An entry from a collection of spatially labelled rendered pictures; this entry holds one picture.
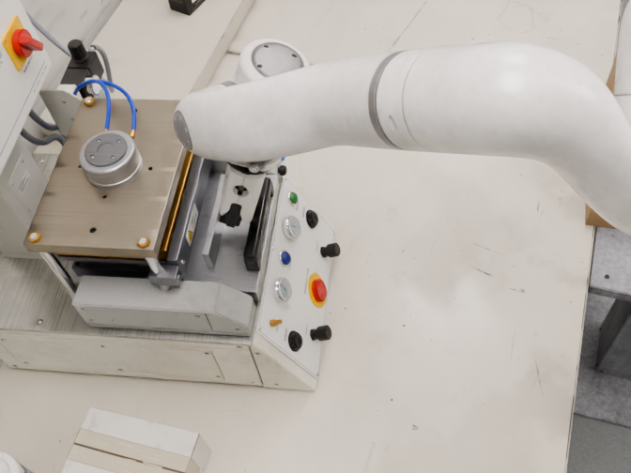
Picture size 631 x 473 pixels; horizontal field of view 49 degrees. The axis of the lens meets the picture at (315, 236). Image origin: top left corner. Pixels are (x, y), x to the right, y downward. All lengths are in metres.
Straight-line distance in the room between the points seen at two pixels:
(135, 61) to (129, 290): 0.77
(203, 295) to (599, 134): 0.61
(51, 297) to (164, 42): 0.76
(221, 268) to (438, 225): 0.47
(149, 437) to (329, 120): 0.61
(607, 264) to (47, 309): 0.95
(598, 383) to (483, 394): 0.91
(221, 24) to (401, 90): 1.16
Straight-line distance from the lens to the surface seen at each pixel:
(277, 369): 1.11
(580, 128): 0.56
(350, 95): 0.65
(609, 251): 1.36
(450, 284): 1.27
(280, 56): 0.82
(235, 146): 0.74
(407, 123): 0.59
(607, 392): 2.06
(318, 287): 1.20
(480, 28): 1.73
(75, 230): 0.98
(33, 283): 1.19
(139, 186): 0.99
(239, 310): 1.00
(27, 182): 1.14
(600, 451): 2.01
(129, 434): 1.12
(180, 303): 1.00
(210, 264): 1.04
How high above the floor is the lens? 1.84
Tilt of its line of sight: 55 degrees down
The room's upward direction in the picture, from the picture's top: 8 degrees counter-clockwise
